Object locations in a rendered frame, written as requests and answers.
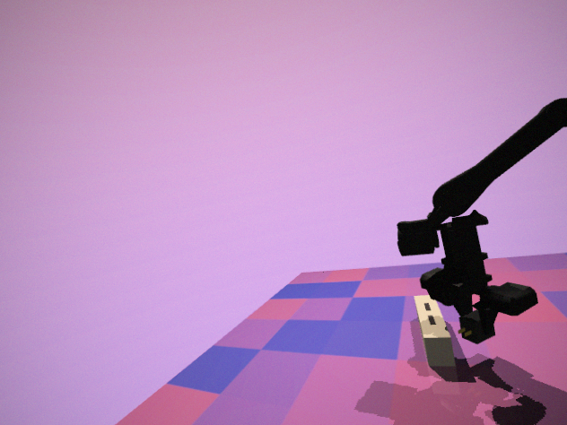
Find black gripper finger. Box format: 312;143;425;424
472;301;498;335
453;296;473;317

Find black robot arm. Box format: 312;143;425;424
397;98;567;306

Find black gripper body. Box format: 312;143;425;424
419;249;538;316

